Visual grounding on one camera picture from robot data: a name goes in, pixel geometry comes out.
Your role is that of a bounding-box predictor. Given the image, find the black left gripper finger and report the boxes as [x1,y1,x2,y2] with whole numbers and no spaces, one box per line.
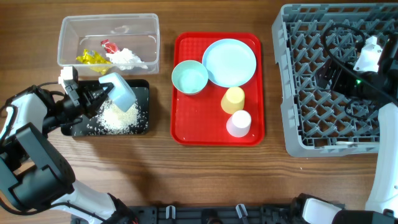
[83,83,114,96]
[86,93,108,117]

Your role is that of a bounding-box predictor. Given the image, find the pile of white rice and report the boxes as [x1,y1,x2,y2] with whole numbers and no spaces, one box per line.
[85,100,149,135]

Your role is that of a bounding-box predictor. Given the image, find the light blue bowl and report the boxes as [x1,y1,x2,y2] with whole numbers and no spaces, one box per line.
[98,72,137,112]

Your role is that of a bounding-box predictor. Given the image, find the yellow snack wrapper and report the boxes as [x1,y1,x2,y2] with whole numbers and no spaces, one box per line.
[76,49,111,75]

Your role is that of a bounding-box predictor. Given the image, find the white napkin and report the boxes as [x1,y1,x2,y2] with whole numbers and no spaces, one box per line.
[106,48,148,70]

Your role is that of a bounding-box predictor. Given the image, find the red snack wrapper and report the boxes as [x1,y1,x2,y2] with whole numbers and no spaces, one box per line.
[101,39,119,54]

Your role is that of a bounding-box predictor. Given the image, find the mint green bowl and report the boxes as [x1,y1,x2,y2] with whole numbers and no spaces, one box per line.
[172,60,208,95]

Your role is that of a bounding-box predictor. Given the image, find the yellow plastic cup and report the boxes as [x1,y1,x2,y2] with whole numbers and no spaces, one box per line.
[221,86,245,114]

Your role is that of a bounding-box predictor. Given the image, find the light blue plate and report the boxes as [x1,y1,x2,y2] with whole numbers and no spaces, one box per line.
[201,39,257,88]

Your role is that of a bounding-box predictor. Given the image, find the white plastic cup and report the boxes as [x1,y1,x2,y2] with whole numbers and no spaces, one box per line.
[226,110,252,138]

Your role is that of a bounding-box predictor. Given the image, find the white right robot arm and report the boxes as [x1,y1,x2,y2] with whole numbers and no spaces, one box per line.
[299,27,397,223]

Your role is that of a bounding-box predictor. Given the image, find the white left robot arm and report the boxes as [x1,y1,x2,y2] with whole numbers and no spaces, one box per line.
[1,82,139,223]

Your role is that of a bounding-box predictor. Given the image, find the grey dishwasher rack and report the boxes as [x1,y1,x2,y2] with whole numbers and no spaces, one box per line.
[272,3,397,157]

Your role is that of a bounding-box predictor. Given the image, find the black plastic tray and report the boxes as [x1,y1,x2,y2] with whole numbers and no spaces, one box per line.
[61,79,149,136]

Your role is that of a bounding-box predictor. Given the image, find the clear plastic bin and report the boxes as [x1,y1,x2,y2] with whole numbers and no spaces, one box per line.
[57,13,160,77]

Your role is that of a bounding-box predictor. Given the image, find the red serving tray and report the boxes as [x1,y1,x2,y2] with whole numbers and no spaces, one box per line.
[170,32,265,146]

